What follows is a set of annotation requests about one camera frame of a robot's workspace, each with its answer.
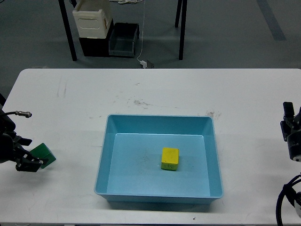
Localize black table leg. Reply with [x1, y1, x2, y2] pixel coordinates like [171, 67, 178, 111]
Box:
[174, 0, 188, 60]
[58, 0, 77, 61]

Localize white power adapter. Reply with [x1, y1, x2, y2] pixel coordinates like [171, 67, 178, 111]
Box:
[140, 60, 147, 69]

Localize grey plastic bin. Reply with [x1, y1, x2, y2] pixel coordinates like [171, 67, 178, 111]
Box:
[109, 23, 140, 58]

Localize black table leg left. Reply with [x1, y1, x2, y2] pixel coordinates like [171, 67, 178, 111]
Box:
[58, 0, 77, 61]

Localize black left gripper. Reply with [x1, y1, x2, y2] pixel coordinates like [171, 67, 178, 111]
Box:
[0, 134, 43, 172]

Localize cream plastic crate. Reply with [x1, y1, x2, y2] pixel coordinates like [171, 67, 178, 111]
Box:
[72, 0, 112, 39]

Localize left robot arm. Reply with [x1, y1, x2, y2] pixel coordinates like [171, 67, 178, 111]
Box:
[0, 110, 50, 172]

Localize white coiled cable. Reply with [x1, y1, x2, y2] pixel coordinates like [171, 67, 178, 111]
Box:
[109, 0, 144, 5]

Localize light blue plastic tray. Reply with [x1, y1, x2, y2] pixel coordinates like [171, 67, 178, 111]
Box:
[95, 114, 224, 205]

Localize white hanging cable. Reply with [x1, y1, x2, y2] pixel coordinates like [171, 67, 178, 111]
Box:
[136, 0, 145, 62]

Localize black box under crate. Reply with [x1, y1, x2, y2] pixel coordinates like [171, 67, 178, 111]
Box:
[79, 20, 114, 57]

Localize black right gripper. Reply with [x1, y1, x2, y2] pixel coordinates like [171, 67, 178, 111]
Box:
[280, 102, 301, 162]

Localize yellow cube block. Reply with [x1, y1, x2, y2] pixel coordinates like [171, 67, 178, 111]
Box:
[161, 147, 180, 171]

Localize green cube block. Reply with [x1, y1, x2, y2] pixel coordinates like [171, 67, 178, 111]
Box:
[30, 143, 56, 169]

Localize black table leg right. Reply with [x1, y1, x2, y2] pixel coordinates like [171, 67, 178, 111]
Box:
[174, 0, 188, 60]

